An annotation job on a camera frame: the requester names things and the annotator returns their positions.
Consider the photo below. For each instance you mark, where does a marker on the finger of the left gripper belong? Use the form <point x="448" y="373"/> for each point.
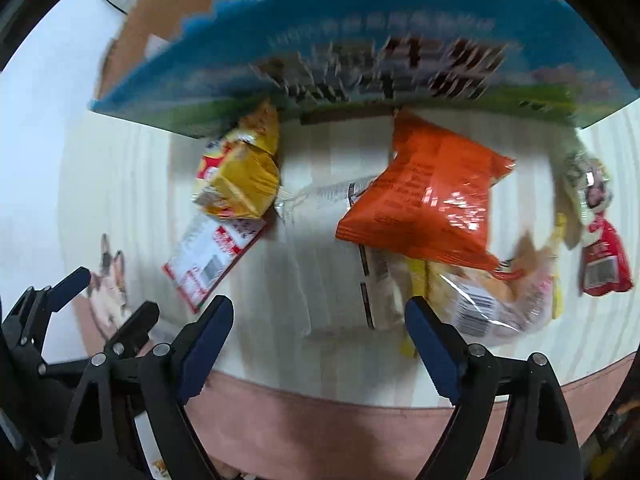
<point x="27" y="322"/>
<point x="132" y="337"/>

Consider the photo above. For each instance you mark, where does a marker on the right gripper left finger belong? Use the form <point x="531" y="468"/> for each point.
<point x="104" y="442"/>

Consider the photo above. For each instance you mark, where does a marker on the striped cat table mat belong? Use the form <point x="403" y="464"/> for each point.
<point x="287" y="399"/>

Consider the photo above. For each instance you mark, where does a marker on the red white snack packet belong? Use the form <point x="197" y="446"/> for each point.
<point x="207" y="251"/>

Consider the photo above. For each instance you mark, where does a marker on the yellow cracker packet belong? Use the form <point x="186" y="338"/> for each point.
<point x="518" y="300"/>

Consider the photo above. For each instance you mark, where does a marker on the small red snack packet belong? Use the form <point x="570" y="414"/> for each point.
<point x="605" y="266"/>

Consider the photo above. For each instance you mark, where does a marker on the white beige snack pack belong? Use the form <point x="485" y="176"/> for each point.
<point x="345" y="287"/>

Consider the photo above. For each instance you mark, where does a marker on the yellow triangular snack bag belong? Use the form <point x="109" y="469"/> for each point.
<point x="238" y="176"/>

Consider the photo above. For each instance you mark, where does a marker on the cream green candy packet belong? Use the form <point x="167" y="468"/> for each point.
<point x="586" y="185"/>

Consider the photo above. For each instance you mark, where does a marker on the orange snack bag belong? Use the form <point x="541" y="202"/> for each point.
<point x="432" y="201"/>

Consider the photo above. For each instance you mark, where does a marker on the blue cardboard box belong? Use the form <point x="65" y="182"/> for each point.
<point x="190" y="66"/>

